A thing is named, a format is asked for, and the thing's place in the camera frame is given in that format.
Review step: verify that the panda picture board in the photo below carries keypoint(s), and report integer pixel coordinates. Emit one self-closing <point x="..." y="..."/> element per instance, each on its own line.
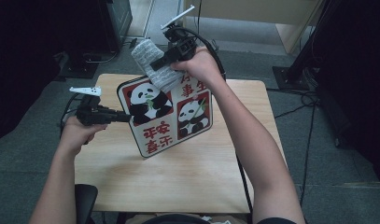
<point x="166" y="124"/>

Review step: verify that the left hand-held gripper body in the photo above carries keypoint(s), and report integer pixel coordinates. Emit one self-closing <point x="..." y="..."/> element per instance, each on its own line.
<point x="92" y="113"/>

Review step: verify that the light wooden cabinet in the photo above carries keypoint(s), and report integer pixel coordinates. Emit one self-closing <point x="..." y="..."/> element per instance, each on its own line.
<point x="240" y="11"/>

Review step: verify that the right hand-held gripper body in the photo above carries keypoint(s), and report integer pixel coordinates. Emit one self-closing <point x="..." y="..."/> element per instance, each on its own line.
<point x="184" y="46"/>

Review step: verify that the black stand with base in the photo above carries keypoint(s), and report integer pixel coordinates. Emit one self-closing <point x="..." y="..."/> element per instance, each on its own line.
<point x="292" y="77"/>
<point x="78" y="67"/>

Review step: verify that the person's left hand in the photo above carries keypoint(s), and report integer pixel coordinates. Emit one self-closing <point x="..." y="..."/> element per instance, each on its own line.
<point x="74" y="135"/>

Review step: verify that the dark computer tower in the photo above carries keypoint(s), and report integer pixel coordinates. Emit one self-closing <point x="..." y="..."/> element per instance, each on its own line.
<point x="119" y="18"/>

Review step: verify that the person's right hand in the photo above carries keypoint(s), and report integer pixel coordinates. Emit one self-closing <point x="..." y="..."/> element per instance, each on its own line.
<point x="203" y="67"/>

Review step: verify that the person's dark shirt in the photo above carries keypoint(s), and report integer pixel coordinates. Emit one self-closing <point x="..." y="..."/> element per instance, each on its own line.
<point x="175" y="219"/>

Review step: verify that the grey fluffy cloth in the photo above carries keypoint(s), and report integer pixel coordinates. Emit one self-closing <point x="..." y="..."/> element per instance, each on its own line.
<point x="147" y="56"/>

